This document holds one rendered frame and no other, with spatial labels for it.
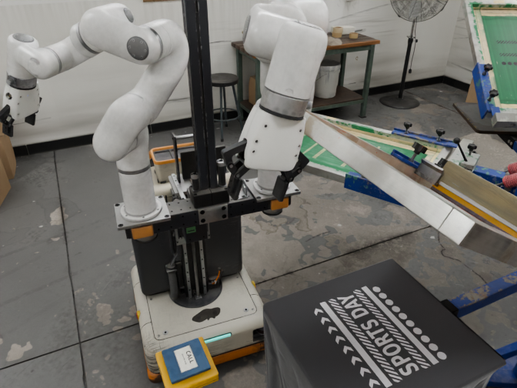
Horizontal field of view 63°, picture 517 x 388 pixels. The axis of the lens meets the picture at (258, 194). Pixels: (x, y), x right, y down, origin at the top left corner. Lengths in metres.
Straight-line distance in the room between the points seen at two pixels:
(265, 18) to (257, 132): 0.18
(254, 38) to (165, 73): 0.43
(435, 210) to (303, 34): 0.31
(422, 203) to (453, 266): 2.46
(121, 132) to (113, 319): 1.69
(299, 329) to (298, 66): 0.78
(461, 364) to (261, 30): 0.95
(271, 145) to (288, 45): 0.15
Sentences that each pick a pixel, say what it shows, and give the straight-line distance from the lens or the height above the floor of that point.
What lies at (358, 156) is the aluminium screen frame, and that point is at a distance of 0.77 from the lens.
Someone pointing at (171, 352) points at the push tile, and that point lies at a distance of 1.17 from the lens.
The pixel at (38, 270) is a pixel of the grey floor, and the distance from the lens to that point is 3.16.
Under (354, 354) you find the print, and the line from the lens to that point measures 1.20.
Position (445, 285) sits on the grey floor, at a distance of 2.95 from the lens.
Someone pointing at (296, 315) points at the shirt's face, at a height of 0.95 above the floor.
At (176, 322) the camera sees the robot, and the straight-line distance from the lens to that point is 2.17.
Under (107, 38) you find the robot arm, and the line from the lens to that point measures 1.06.
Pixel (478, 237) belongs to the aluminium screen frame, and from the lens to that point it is 0.65.
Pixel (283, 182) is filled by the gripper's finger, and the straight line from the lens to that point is 0.76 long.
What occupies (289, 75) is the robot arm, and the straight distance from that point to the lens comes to 0.66.
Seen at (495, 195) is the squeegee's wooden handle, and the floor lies 1.29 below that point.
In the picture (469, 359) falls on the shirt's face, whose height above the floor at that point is 0.95.
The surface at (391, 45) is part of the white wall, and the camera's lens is 6.04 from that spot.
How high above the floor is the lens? 1.88
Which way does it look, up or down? 32 degrees down
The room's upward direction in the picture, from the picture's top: straight up
